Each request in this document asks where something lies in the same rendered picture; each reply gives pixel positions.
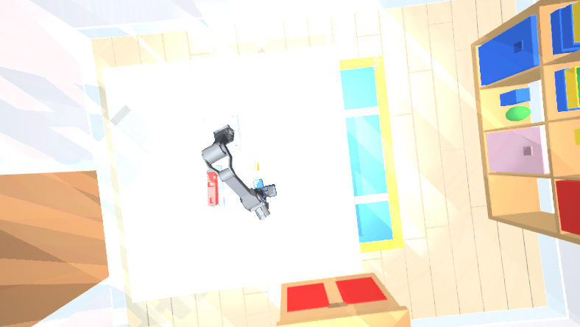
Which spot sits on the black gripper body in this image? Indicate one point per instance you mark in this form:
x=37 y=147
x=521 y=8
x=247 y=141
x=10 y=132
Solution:
x=270 y=190

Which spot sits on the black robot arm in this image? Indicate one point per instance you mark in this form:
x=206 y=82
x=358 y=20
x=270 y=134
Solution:
x=251 y=199

